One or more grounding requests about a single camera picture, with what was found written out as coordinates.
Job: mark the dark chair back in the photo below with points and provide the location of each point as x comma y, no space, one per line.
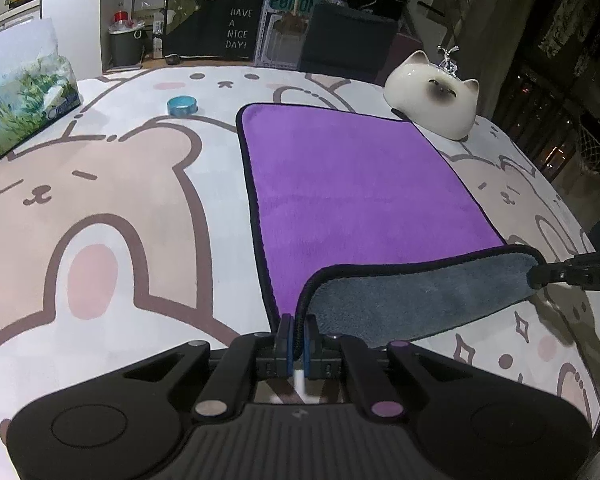
346,43

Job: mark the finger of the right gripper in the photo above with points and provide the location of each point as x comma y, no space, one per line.
581,271

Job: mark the black have a nice day bag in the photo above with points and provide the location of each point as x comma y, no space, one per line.
223,29

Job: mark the clear plastic tissue pack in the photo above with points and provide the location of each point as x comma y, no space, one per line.
37,84

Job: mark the ceramic siamese cat figurine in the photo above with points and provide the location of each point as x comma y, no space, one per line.
432,96

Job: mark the dark grey trash bin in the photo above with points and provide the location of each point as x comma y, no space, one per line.
126,38

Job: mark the framed poster picture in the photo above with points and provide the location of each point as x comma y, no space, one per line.
281,33

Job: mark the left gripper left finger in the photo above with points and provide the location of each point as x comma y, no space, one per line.
275,351

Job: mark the purple and grey towel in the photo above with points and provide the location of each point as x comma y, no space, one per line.
359,222

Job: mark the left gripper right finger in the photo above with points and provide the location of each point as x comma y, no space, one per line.
321,353

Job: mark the small teal round tin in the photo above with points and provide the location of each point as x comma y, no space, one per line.
182,106

